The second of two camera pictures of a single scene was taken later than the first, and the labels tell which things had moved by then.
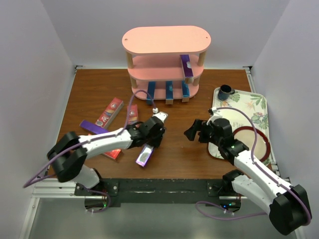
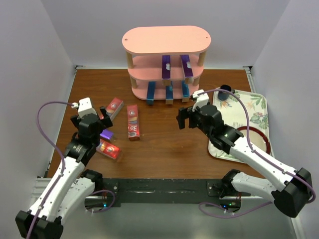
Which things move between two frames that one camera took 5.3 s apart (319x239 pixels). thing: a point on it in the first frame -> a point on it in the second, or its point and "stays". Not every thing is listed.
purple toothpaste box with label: x=144 y=154 -> x=166 y=68
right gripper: x=197 y=125 -> x=184 y=113
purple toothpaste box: x=188 y=70 stays
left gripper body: x=155 y=140 -> x=76 y=119
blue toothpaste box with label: x=151 y=91 stays
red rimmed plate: x=246 y=135 stays
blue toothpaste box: x=185 y=90 stays
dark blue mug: x=225 y=91 stays
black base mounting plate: x=156 y=190 stays
